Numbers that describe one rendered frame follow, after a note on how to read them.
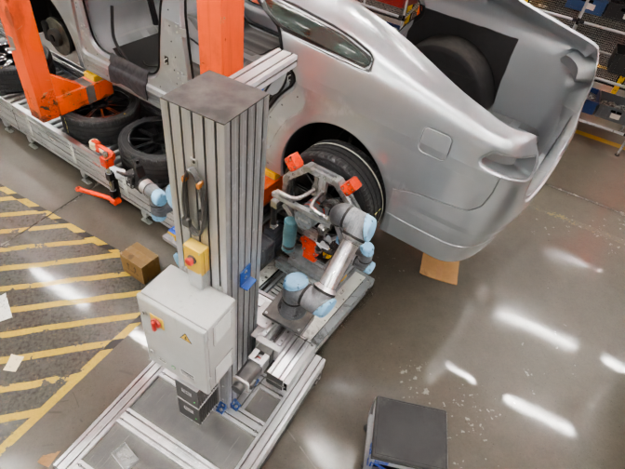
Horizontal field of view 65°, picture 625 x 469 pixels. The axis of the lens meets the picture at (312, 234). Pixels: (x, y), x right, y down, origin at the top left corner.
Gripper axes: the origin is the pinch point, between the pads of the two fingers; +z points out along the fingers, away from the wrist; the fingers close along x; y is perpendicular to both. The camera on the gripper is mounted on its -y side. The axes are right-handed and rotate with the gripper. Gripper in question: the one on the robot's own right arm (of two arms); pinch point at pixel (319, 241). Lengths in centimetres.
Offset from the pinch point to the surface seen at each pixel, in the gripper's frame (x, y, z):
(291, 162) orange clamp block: -20, 26, 39
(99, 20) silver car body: -61, 31, 264
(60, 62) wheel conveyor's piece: -80, -49, 370
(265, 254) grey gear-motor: -8, -48, 44
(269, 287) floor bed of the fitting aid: -6, -76, 38
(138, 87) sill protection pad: -42, 4, 201
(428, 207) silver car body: -42, 24, -43
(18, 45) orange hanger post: 10, 32, 260
